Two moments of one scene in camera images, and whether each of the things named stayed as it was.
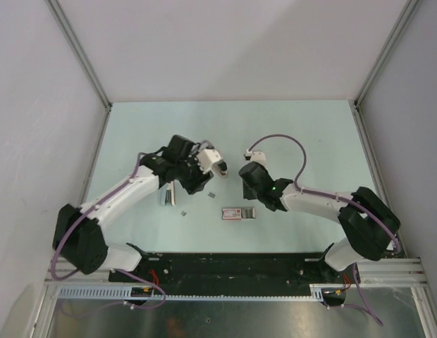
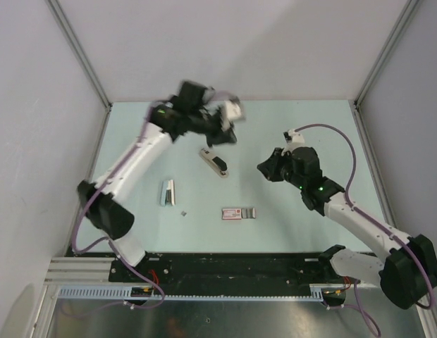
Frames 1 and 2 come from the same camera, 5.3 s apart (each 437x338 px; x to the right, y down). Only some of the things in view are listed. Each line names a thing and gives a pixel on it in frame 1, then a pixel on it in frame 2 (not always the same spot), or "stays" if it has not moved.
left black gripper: (199, 183) to (220, 136)
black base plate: (231, 273) stays
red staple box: (238, 213) stays
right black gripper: (247, 194) to (269, 167)
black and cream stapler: (220, 167) stays
